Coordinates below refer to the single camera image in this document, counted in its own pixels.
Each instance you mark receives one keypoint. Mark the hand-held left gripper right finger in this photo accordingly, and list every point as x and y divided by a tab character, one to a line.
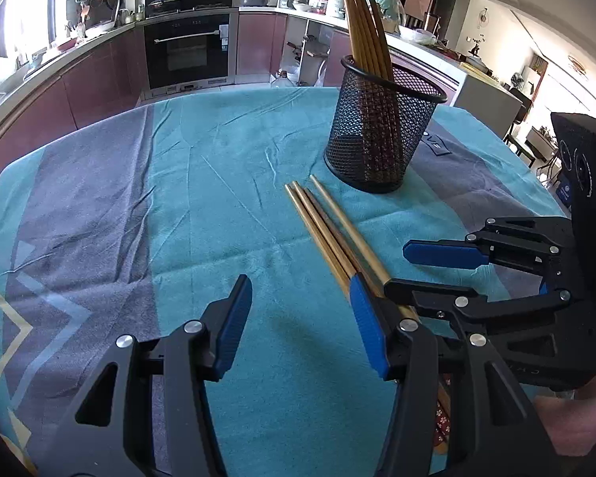
370	328

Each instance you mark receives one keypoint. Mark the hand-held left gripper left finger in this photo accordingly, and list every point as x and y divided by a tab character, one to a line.
233	328

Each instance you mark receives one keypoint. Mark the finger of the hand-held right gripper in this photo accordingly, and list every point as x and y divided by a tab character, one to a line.
442	253
427	298

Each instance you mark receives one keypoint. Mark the brown wooden chopstick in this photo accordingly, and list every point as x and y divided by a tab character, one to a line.
350	226
318	232
323	226
340	236

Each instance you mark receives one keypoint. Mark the black mesh utensil holder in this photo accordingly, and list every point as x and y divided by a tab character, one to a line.
377	149

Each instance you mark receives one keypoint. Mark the bundle of wooden chopsticks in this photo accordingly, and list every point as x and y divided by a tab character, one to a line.
362	35

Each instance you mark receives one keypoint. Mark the person's right hand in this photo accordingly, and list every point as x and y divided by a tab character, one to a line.
571	422

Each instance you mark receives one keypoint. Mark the blue bin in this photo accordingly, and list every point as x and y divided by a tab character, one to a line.
566	195

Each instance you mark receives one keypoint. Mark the teal grey tablecloth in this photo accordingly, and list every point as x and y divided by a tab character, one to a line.
228	208

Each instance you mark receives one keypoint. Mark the dark dining chair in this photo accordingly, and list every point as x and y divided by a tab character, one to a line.
524	109

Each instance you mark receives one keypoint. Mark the round ceiling lamp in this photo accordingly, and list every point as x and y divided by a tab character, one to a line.
577	64

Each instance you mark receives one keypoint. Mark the white plastic bag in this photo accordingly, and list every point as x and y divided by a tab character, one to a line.
419	36

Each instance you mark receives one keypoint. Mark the cooking oil bottle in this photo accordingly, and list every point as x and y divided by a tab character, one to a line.
279	79

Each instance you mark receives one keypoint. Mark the green appliance in plastic bag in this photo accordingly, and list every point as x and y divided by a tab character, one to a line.
395	10

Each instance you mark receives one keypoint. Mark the black built-in oven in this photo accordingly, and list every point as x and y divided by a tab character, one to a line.
188	54

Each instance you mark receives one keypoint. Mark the pink base cabinets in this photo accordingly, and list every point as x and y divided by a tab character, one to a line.
94	74
256	44

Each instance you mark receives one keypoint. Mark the small white bowl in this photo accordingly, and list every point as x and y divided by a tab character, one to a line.
301	7

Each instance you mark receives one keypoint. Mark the cooking pot with lid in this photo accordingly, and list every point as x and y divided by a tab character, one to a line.
165	0

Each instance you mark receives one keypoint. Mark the wall clock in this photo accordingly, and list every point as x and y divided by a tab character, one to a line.
484	17

